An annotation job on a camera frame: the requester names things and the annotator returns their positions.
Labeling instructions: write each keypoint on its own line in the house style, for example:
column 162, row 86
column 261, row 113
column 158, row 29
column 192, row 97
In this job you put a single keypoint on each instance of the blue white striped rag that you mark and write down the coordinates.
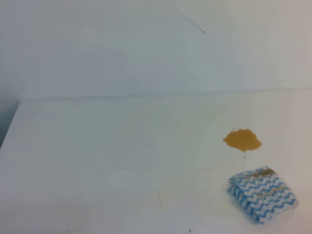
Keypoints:
column 262, row 194

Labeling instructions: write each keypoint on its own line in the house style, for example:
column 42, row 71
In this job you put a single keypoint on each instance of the brown coffee stain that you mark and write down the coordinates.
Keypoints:
column 243, row 140

